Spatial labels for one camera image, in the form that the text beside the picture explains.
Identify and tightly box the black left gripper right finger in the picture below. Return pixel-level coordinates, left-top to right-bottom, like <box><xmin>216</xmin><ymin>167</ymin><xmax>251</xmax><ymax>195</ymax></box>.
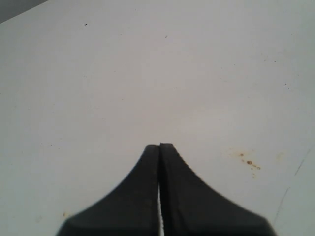
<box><xmin>159</xmin><ymin>143</ymin><xmax>276</xmax><ymax>236</ymax></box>

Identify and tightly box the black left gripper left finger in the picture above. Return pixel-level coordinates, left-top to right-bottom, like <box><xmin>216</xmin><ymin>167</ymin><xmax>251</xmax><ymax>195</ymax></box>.
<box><xmin>58</xmin><ymin>145</ymin><xmax>159</xmax><ymax>236</ymax></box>

